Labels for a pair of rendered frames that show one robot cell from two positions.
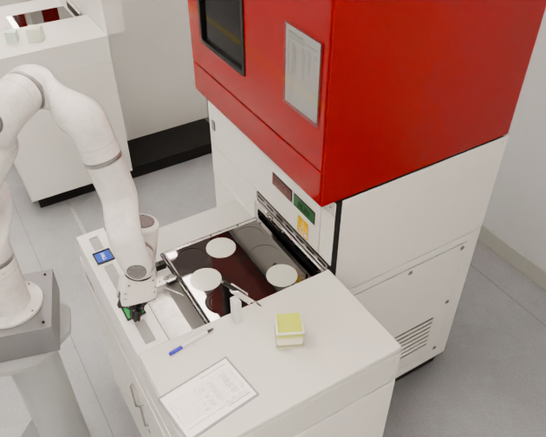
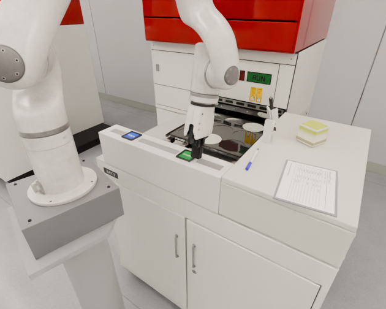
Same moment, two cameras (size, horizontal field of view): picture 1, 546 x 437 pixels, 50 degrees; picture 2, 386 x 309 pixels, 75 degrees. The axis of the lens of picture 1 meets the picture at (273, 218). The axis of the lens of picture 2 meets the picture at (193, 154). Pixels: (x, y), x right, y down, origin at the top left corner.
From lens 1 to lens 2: 120 cm
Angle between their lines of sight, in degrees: 22
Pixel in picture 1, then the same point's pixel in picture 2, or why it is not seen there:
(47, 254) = not seen: hidden behind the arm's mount
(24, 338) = (94, 206)
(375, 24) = not seen: outside the picture
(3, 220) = (55, 81)
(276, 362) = (320, 154)
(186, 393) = (290, 186)
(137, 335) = (206, 167)
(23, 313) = (84, 185)
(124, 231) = (222, 27)
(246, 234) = not seen: hidden behind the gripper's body
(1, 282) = (63, 148)
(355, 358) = (359, 140)
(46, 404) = (102, 283)
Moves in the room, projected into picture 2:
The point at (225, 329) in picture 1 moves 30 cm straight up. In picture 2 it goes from (266, 148) to (282, 56)
